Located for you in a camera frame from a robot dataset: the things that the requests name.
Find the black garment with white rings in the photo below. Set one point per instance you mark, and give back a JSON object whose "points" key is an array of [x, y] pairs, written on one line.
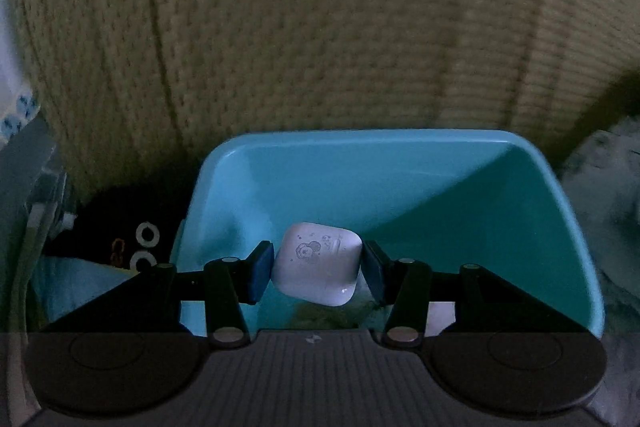
{"points": [[105, 217]]}

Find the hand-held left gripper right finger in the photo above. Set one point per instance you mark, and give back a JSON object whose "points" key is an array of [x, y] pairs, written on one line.
{"points": [[373, 273]]}

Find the blue-spotted pale item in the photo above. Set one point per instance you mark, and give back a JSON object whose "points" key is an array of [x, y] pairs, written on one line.
{"points": [[17, 112]]}

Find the blue plastic storage bin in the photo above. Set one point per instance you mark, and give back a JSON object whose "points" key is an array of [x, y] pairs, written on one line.
{"points": [[400, 187]]}

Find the white earbuds case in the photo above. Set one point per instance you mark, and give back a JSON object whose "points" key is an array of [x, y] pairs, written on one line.
{"points": [[315, 264]]}

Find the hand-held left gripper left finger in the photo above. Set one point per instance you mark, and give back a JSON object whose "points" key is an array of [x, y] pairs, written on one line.
{"points": [[260, 276]]}

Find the leaf print quilt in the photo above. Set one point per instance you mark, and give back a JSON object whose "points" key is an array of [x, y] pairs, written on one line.
{"points": [[605, 217]]}

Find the blue printed pillowcase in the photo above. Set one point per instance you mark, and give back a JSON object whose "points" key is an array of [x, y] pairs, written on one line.
{"points": [[75, 287]]}

